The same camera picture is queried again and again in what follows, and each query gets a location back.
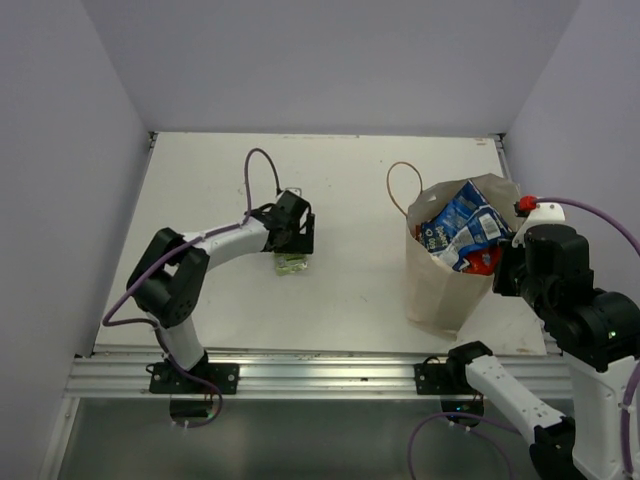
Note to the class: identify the aluminium table frame rail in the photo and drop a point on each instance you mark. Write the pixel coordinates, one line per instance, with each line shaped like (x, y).
(326, 386)

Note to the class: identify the blue cookie packet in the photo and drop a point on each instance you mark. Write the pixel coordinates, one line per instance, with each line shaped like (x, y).
(466, 224)

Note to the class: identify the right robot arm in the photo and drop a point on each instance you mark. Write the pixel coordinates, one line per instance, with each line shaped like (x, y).
(597, 332)

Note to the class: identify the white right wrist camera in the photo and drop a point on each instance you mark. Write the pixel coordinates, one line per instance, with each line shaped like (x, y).
(536, 212)

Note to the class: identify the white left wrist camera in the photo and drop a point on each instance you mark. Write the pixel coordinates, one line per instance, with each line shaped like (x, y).
(294, 190)

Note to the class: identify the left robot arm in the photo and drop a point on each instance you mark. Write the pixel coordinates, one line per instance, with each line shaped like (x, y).
(168, 279)

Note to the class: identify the red Doritos chip bag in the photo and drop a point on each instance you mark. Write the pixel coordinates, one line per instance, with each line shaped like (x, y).
(481, 262)

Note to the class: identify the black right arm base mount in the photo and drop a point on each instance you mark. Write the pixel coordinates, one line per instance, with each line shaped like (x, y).
(442, 378)

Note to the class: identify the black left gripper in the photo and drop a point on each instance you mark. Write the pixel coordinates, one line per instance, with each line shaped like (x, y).
(302, 241)

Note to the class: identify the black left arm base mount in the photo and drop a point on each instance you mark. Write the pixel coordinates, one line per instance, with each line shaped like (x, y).
(165, 379)

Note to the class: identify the small light green packet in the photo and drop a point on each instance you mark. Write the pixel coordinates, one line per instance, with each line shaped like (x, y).
(286, 264)

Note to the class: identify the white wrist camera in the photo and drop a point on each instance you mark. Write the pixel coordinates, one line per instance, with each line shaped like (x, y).
(294, 190)
(536, 212)

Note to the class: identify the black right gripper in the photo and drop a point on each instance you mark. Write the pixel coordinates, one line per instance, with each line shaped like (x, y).
(502, 281)

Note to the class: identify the white paper bag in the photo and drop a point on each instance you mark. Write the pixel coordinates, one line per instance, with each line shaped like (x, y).
(438, 298)

